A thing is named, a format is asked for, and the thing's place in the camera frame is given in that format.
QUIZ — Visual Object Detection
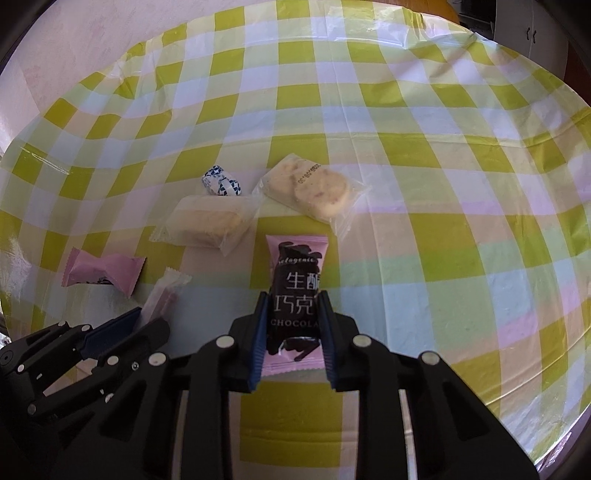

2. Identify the orange leather sofa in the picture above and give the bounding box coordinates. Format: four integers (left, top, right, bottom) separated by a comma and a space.
406, 0, 460, 24

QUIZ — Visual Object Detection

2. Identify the small pink candy packet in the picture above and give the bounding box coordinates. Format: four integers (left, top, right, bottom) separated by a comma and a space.
61, 248, 146, 298

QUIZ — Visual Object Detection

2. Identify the yellow green checkered tablecloth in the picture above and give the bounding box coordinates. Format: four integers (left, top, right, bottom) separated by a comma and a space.
1, 1, 590, 461

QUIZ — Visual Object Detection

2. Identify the white cabinet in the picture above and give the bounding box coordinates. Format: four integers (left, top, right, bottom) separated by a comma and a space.
494, 0, 569, 78

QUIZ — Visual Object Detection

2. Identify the clear wrapped cake slice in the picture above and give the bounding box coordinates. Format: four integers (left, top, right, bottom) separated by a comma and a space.
149, 195, 263, 256

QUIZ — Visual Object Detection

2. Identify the clear bag of two biscuits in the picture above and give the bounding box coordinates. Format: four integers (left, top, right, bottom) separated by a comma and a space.
253, 153, 369, 238

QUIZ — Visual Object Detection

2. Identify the pink black chocolate bar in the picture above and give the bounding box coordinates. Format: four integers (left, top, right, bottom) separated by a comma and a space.
263, 235, 329, 376

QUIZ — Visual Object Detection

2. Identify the blue white wrapped candy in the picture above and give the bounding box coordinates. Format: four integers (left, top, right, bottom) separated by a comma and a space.
201, 165, 242, 196

